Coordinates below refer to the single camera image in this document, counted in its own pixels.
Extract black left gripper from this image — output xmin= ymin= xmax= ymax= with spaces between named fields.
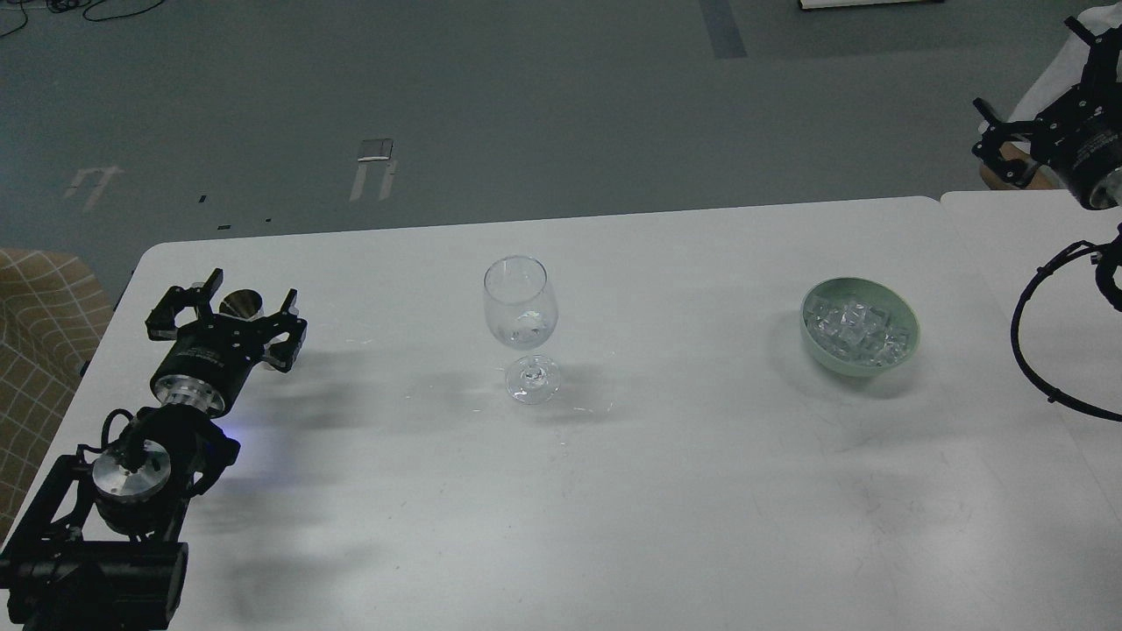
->
xmin=145 ymin=268 xmax=309 ymax=418

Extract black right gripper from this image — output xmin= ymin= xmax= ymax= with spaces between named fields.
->
xmin=971 ymin=16 xmax=1121 ymax=210

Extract steel double jigger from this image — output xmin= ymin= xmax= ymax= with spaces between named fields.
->
xmin=219 ymin=290 xmax=263 ymax=321

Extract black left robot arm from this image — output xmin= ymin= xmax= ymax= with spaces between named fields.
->
xmin=1 ymin=269 xmax=306 ymax=630

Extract ice cubes in bowl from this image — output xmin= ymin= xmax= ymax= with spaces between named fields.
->
xmin=803 ymin=293 xmax=917 ymax=367

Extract clear wine glass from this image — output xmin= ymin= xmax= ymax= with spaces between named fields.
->
xmin=482 ymin=255 xmax=562 ymax=405

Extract person in white shirt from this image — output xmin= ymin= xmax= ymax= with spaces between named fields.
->
xmin=980 ymin=1 xmax=1121 ymax=190

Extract checkered brown cushion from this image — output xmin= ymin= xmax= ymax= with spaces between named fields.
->
xmin=1 ymin=248 xmax=113 ymax=534

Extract metal floor plate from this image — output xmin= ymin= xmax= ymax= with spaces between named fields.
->
xmin=356 ymin=138 xmax=395 ymax=163

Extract green bowl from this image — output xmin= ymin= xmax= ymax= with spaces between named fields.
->
xmin=799 ymin=277 xmax=921 ymax=379

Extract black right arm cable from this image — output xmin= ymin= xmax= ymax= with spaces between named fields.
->
xmin=1010 ymin=241 xmax=1122 ymax=423

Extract black floor cable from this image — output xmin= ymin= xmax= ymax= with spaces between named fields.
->
xmin=0 ymin=0 xmax=167 ymax=36

